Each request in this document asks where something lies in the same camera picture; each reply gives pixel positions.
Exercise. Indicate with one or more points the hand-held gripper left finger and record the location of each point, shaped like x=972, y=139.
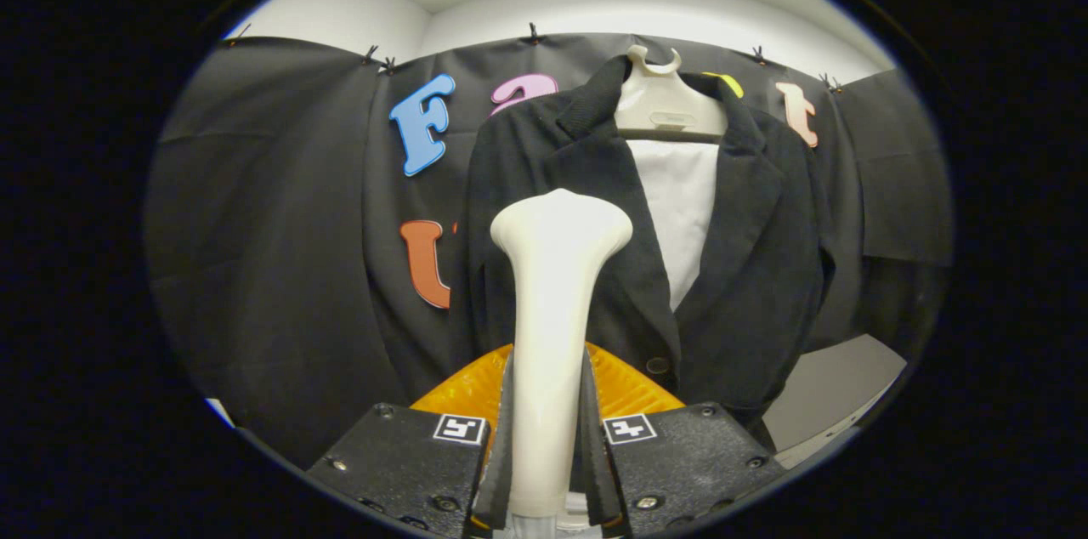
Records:
x=399, y=462

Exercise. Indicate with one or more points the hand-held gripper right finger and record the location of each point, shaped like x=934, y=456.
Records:
x=680, y=471

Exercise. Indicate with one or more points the white garment steamer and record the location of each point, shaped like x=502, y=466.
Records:
x=552, y=309

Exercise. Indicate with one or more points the black jacket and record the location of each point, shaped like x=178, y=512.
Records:
x=748, y=267

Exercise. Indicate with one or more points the white shirt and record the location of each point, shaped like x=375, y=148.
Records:
x=680, y=207

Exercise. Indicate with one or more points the white clothes hanger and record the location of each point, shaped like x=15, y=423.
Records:
x=667, y=105

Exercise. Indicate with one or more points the grey cabinet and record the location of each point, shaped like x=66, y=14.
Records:
x=833, y=394

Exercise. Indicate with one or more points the black backdrop cloth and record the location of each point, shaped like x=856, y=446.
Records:
x=272, y=224

